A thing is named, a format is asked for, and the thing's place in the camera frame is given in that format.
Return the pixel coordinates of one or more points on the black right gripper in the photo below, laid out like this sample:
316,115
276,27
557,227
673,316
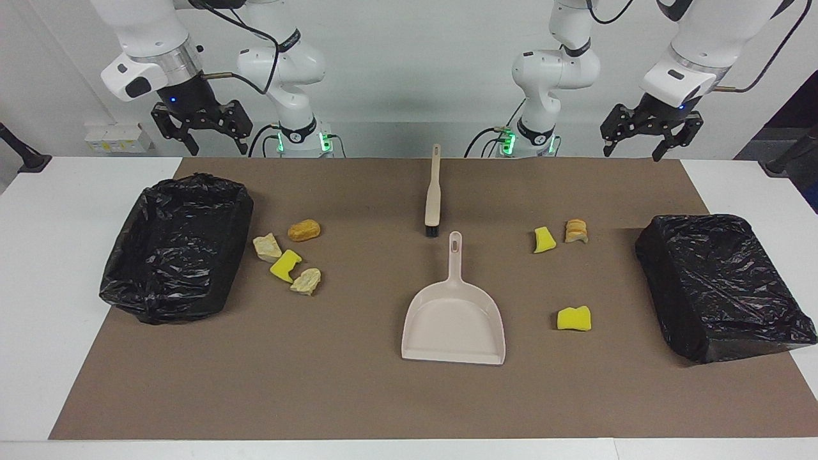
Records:
195,102

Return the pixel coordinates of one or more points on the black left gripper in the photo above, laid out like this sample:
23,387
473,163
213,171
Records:
664,112

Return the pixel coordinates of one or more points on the striped croissant piece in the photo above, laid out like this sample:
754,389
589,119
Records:
576,231

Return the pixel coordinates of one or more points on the pale angular cracker chunk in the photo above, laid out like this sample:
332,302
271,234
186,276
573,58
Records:
267,247

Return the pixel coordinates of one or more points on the orange-brown bread roll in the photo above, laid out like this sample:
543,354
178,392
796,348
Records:
303,230

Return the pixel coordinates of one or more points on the small yellow sponge piece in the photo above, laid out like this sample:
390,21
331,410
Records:
544,241

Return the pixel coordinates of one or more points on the notched yellow sponge piece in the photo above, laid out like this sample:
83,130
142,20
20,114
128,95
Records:
285,266

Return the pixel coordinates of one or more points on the pale rounded cracker chunk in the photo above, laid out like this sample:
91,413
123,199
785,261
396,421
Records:
306,282

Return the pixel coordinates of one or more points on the large yellow sponge piece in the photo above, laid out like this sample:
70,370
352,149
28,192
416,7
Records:
574,319

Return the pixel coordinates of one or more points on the beige hand brush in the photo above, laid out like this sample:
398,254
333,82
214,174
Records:
433,198

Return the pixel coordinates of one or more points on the beige plastic dustpan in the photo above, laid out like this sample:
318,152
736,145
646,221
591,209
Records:
454,326

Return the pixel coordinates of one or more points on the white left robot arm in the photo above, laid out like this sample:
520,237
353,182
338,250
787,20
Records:
556,70

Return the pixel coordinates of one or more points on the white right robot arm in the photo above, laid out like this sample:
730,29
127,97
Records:
287,70

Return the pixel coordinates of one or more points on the black bag lined bin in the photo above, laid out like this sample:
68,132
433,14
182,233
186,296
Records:
166,281

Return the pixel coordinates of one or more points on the dark background furniture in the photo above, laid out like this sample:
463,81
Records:
799,108

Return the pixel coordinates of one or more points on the black bag wrapped box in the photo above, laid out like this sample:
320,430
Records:
722,287

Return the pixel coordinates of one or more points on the brown table mat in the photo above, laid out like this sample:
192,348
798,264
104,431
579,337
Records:
358,396

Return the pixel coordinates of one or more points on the white wall box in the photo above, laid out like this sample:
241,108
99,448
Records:
118,139

